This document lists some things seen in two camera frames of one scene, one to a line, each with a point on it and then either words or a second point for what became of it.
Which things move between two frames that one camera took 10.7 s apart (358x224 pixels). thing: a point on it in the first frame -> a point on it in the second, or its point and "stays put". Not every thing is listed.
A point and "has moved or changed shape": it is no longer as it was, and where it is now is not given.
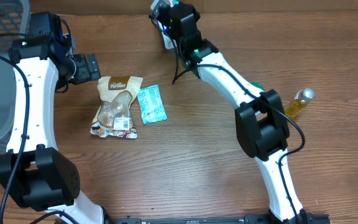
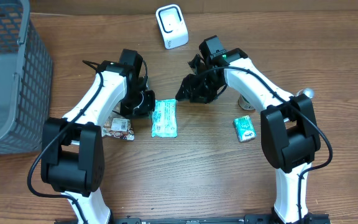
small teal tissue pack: (173, 2) has moved or changed shape
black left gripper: (92, 66) -> (138, 109)
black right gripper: (171, 33) -> (194, 92)
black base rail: (256, 219) stays put
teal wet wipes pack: (151, 106) has moved or changed shape
